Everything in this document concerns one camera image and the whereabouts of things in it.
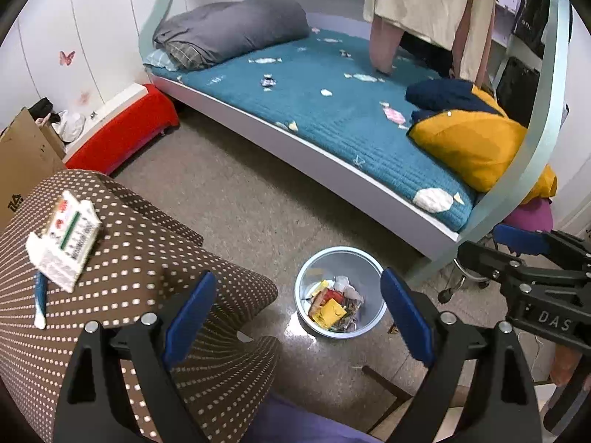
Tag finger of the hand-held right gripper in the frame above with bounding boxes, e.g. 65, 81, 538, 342
457, 240, 533, 292
494, 224, 591, 278

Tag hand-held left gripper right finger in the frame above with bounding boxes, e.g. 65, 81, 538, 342
380, 268, 544, 443

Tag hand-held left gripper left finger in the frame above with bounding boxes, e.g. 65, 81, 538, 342
53, 271, 218, 443

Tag pile of discarded wrappers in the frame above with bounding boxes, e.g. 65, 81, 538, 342
304, 277, 366, 334

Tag light blue plastic bin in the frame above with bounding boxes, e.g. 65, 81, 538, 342
294, 247, 387, 337

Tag person's right hand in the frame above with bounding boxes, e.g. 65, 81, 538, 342
551, 345, 584, 387

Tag magenta swivel stool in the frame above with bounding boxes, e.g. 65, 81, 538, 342
441, 198, 555, 305

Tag brown polka dot tablecloth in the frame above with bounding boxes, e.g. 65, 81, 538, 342
0, 169, 282, 443

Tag yellow jacket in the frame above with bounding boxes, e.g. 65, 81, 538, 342
409, 85, 558, 206

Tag white box with green label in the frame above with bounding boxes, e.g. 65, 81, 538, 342
25, 190, 103, 292

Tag black case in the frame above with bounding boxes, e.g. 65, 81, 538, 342
494, 55, 542, 126

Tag blue white tube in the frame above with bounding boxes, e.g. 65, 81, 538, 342
34, 271, 49, 331

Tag person's purple trousers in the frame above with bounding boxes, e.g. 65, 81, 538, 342
242, 392, 384, 443

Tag navy garment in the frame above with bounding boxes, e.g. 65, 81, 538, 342
405, 78, 485, 112

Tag red bench with white top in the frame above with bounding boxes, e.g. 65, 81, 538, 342
62, 83, 181, 176

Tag black hanging garment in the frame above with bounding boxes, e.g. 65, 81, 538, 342
399, 28, 456, 77

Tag teal quilted bed cover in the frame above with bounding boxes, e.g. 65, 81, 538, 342
145, 28, 490, 234

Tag black hanging bag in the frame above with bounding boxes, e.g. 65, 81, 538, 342
512, 0, 551, 59

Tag brown cardboard box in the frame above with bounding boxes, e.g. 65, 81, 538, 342
0, 107, 68, 234

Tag white plastic bag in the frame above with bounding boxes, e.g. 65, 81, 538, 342
51, 110, 86, 143

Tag pale pink hanging garment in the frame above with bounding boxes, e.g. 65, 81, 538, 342
369, 13, 403, 75

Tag small black bag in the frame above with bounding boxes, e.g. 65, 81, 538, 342
28, 98, 54, 121

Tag light blue plaid pillow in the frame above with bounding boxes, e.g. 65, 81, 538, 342
143, 48, 181, 73

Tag white wardrobe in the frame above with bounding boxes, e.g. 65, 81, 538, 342
0, 0, 162, 134

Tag grey folded duvet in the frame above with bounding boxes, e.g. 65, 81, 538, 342
152, 0, 311, 71

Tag wooden stool frame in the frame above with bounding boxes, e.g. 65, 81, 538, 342
362, 364, 467, 427

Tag teal loft bed frame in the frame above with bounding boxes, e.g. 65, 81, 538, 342
139, 0, 573, 287

